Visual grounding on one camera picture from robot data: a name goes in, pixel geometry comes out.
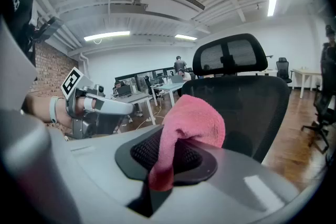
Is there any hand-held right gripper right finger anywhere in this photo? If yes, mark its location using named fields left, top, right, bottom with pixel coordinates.
left=152, top=138, right=300, bottom=224

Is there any person's left forearm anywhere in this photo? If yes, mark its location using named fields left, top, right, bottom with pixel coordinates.
left=25, top=95, right=72, bottom=130

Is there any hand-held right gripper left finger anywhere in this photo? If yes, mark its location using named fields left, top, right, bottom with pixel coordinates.
left=48, top=125, right=165, bottom=224

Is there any black laptop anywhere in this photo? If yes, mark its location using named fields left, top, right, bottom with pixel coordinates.
left=117, top=84, right=132, bottom=97

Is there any white desk blue top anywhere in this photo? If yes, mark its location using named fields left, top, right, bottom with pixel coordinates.
left=151, top=82, right=186, bottom=108

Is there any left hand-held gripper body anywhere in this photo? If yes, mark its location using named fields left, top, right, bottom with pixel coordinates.
left=60, top=67, right=106, bottom=140

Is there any white square table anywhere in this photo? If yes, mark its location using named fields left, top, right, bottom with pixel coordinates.
left=290, top=68, right=323, bottom=99

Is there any black office chair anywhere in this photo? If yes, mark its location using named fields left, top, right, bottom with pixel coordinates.
left=301, top=60, right=336, bottom=154
left=275, top=57, right=293, bottom=84

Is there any white coiled floor cable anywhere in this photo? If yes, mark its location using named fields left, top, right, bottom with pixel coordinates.
left=136, top=109, right=165, bottom=130

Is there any black mesh chair headrest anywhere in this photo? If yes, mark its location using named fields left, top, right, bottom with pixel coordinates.
left=192, top=33, right=268, bottom=77

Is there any pink cloth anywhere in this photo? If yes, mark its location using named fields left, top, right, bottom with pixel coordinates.
left=148, top=94, right=226, bottom=191

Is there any grey desk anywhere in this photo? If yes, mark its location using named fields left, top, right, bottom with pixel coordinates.
left=111, top=91, right=158, bottom=126

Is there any white ceiling air conditioner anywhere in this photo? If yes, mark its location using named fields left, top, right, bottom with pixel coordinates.
left=140, top=0, right=206, bottom=22

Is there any white ceiling light bar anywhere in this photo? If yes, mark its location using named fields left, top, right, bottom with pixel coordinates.
left=267, top=0, right=278, bottom=17
left=83, top=30, right=131, bottom=42
left=174, top=34, right=198, bottom=41

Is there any white wristband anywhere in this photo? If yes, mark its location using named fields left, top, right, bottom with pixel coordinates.
left=49, top=96, right=59, bottom=124

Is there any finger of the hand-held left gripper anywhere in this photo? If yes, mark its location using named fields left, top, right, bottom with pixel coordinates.
left=88, top=93, right=134, bottom=116

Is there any white round table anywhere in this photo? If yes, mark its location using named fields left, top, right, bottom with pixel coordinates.
left=237, top=69, right=279, bottom=77

